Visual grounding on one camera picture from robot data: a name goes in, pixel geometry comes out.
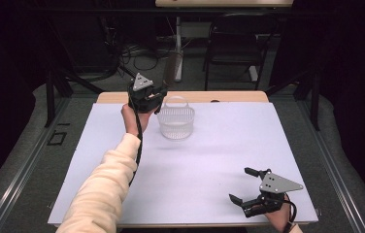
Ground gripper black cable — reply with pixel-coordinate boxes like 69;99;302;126
282;198;298;233
127;100;145;187

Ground black folding chair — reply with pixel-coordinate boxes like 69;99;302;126
203;13;281;92

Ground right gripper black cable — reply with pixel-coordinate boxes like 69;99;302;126
282;198;298;233

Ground wooden table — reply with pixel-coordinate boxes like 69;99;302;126
48;90;319;229

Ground white plastic basket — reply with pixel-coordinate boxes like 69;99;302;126
156;95;196;141

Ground black metal stand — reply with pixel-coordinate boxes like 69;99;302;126
264;69;321;132
43;62;107;129

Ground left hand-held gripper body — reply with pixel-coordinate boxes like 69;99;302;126
127;72;164;114

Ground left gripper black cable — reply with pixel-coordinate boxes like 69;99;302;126
127;100;145;187

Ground white table mat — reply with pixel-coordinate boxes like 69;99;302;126
48;102;319;226

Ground wooden desk with white legs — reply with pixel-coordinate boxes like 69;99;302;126
154;0;293;83

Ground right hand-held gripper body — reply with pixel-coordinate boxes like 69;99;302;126
242;168;305;218

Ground black floor cables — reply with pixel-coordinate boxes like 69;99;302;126
106;18;180;92

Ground person's left hand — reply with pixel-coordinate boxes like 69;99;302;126
120;102;155;138

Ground person's right hand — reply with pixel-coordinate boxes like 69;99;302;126
262;193;294;233

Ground aluminium floor rail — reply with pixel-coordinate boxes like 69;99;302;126
295;96;365;233
0;96;72;233

